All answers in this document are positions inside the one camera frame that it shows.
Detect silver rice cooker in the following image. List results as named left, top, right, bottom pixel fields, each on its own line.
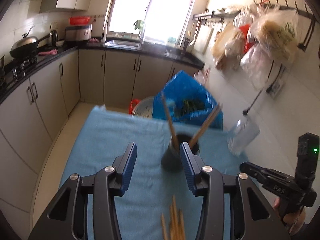
left=65, top=24, right=93, bottom=42

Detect clear glass mug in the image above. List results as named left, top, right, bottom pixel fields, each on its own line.
left=226, top=119, right=260, bottom=155

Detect red bucket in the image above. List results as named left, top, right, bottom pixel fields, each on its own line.
left=129, top=98, right=142, bottom=115

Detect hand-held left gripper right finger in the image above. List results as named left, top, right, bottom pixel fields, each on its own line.
left=179, top=142, right=292, bottom=240

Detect blue tablecloth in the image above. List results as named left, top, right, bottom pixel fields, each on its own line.
left=59, top=105, right=265, bottom=240

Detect black power cable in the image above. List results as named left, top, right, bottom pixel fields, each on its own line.
left=242, top=87, right=265, bottom=117

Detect red basin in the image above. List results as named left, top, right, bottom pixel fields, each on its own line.
left=69, top=16, right=92, bottom=26

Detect black cutlery cup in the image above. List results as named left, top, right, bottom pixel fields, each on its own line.
left=182, top=37, right=192, bottom=55

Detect kitchen window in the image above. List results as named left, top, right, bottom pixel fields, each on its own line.
left=104, top=0, right=200, bottom=42

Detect dark grey utensil holder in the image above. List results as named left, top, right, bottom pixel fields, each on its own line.
left=161, top=132, right=201, bottom=172

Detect cluster of hanging plastic bags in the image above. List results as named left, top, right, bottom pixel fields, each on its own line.
left=211, top=1, right=299, bottom=90

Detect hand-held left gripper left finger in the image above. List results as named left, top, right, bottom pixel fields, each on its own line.
left=27, top=142, right=138, bottom=240

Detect white colander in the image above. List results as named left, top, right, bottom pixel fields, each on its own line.
left=132, top=96, right=157, bottom=118

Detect gas stove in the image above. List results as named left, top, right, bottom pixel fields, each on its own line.
left=11, top=55, right=38, bottom=82

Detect silver utensil rack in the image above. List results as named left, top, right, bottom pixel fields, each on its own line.
left=192, top=10, right=237, bottom=28

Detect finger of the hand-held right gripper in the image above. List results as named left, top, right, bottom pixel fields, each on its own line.
left=239, top=162, right=273, bottom=188

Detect single wooden chopstick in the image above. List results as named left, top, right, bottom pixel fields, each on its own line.
left=191, top=106, right=223, bottom=148
left=188, top=103, right=222, bottom=147
left=162, top=95, right=179, bottom=150

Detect black wall hook rail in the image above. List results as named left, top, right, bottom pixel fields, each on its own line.
left=252, top=0, right=317, bottom=53

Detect blue plastic bag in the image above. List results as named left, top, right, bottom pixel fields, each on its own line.
left=152, top=70, right=224, bottom=130

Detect person's right hand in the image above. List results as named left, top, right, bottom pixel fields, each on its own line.
left=273, top=197, right=307, bottom=234

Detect black kitchen countertop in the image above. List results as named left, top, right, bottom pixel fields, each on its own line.
left=0, top=40, right=205, bottom=105

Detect beige base cabinets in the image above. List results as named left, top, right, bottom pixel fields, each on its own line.
left=0, top=49, right=200, bottom=220

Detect wall power socket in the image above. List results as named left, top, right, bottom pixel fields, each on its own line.
left=266, top=72, right=286, bottom=98

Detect white plastic bag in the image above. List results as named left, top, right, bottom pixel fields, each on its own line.
left=194, top=67, right=212, bottom=85

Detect bundle of wooden chopsticks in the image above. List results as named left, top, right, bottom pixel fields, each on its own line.
left=160, top=194, right=187, bottom=240

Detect steel sink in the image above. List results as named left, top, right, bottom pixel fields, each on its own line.
left=104, top=39, right=142, bottom=48

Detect green cloth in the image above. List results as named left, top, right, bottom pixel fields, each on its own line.
left=134, top=19, right=146, bottom=32

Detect black wok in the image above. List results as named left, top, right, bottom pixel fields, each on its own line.
left=9, top=26, right=50, bottom=58

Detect white cutting board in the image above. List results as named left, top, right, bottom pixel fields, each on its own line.
left=194, top=25, right=215, bottom=54

